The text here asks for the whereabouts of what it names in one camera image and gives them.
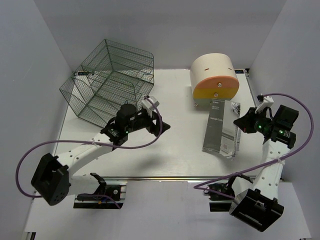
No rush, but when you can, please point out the grey bottom drawer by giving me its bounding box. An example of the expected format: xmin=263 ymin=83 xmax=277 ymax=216
xmin=193 ymin=98 xmax=212 ymax=109

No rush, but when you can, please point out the yellow drawer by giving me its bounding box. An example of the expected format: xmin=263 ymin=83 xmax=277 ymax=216
xmin=192 ymin=87 xmax=238 ymax=100

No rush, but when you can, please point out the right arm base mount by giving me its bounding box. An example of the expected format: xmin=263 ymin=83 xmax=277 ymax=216
xmin=202 ymin=174 xmax=252 ymax=212

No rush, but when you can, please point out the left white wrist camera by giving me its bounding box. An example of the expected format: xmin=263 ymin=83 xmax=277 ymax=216
xmin=141 ymin=96 xmax=160 ymax=115

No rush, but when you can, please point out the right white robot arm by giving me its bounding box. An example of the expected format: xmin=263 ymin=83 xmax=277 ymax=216
xmin=225 ymin=105 xmax=299 ymax=232

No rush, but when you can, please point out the grey setup guide booklet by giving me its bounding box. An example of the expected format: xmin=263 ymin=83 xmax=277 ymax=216
xmin=202 ymin=99 xmax=241 ymax=159

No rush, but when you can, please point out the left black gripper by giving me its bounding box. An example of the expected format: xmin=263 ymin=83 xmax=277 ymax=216
xmin=126 ymin=109 xmax=171 ymax=138

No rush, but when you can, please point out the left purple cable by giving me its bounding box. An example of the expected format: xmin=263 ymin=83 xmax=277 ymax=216
xmin=15 ymin=96 xmax=165 ymax=210

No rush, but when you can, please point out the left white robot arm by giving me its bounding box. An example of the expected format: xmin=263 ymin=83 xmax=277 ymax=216
xmin=31 ymin=103 xmax=170 ymax=206

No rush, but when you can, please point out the orange top drawer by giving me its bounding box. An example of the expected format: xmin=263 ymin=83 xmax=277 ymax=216
xmin=194 ymin=76 xmax=240 ymax=89

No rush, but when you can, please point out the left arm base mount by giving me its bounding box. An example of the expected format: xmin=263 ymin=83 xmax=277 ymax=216
xmin=69 ymin=173 xmax=127 ymax=210

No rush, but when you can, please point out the green wire mesh organizer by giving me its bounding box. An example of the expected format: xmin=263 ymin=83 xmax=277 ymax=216
xmin=59 ymin=39 xmax=155 ymax=128

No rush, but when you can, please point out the cream round drawer box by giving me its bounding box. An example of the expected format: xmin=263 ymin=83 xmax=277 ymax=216
xmin=189 ymin=53 xmax=239 ymax=100

